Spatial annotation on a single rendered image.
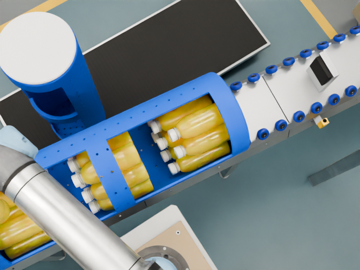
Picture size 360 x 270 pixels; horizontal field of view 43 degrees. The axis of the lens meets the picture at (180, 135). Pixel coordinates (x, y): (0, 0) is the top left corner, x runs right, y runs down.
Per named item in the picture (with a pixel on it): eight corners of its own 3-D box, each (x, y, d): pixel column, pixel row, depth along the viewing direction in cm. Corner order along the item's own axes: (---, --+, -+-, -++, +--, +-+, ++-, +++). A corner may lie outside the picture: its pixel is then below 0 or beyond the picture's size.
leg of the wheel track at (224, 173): (231, 175, 259) (252, 150, 198) (222, 180, 258) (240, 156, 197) (226, 166, 260) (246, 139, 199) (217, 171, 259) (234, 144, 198)
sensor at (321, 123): (325, 126, 174) (330, 122, 169) (319, 129, 173) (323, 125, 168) (315, 108, 175) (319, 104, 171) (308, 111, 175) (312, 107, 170)
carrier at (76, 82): (50, 97, 250) (53, 148, 243) (-6, 15, 166) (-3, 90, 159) (103, 91, 252) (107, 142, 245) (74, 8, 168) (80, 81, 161)
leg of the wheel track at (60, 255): (67, 256, 244) (37, 256, 183) (57, 262, 243) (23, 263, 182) (63, 246, 245) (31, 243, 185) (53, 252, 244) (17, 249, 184)
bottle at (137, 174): (138, 155, 147) (82, 181, 145) (143, 162, 141) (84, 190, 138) (147, 173, 150) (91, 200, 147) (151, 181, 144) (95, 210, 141)
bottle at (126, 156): (139, 156, 146) (82, 184, 143) (130, 137, 143) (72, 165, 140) (144, 165, 140) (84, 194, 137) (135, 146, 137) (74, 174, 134)
